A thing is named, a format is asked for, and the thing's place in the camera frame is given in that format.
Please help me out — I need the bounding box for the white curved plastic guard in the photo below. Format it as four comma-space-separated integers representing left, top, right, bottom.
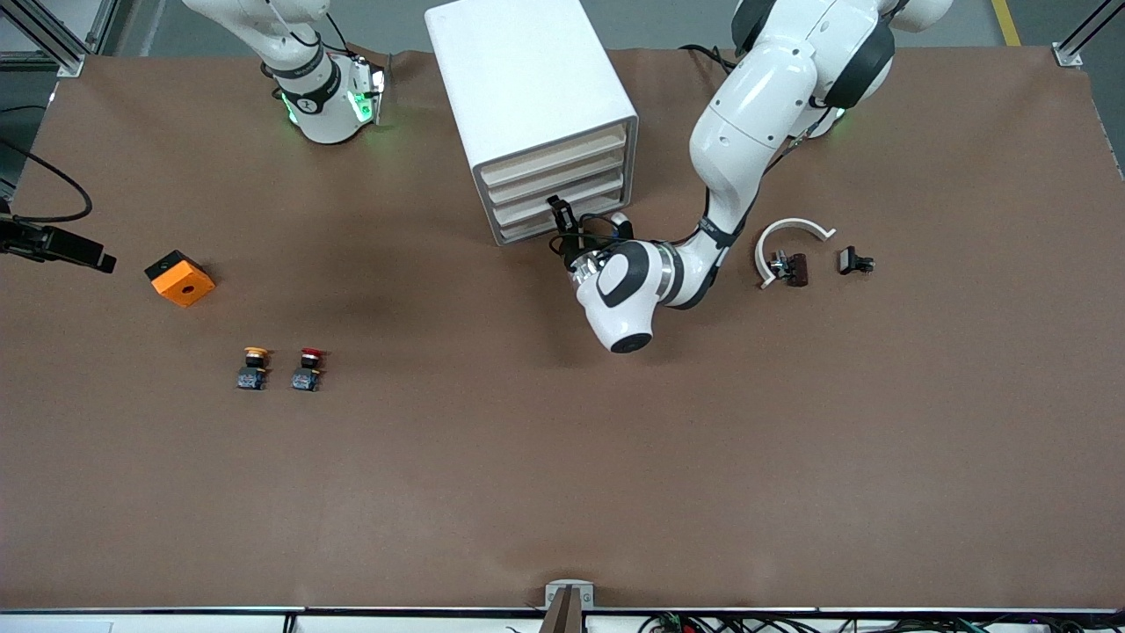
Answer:
754, 217, 838, 291

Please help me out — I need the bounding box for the brown table mat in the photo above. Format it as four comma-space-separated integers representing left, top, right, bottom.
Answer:
0, 46, 1125, 612

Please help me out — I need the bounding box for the orange and black switch box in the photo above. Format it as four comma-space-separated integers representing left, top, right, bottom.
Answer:
144, 250, 216, 309

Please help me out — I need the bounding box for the dark brown switch component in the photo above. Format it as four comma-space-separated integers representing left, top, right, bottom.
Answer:
767, 251, 809, 288

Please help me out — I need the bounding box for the aluminium frame post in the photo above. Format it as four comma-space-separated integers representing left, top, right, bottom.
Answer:
1053, 0, 1125, 69
0, 0, 120, 78

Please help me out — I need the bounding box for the yellow push button switch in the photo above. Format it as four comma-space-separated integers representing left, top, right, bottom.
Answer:
236, 346, 270, 393

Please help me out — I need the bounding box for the black arm base cable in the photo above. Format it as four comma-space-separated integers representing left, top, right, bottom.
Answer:
681, 44, 739, 76

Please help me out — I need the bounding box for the red push button switch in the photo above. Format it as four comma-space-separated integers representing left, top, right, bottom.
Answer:
292, 347, 326, 393

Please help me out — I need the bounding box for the metal table edge bracket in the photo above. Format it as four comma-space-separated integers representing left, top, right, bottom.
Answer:
541, 580, 595, 633

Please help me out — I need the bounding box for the white table edge rail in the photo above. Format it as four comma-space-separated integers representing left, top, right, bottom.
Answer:
0, 607, 1125, 633

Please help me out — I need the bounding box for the black cable bundle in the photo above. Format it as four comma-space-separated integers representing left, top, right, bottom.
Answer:
637, 613, 1095, 633

